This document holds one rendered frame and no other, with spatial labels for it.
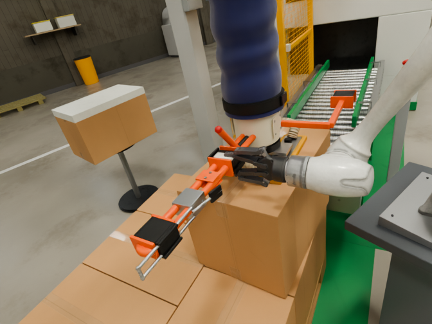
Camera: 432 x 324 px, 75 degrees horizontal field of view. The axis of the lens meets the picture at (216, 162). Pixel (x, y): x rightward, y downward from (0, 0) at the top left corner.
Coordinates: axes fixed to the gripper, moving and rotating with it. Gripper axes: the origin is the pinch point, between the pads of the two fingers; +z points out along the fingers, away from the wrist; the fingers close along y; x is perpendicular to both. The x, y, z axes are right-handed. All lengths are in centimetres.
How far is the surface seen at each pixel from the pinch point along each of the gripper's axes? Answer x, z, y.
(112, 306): -35, 44, 54
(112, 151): 56, 137, 42
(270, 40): 22.7, -9.7, -31.2
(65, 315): -46, 61, 54
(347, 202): 62, -30, 60
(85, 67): 460, 698, 61
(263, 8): 21.0, -9.2, -40.1
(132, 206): 61, 148, 105
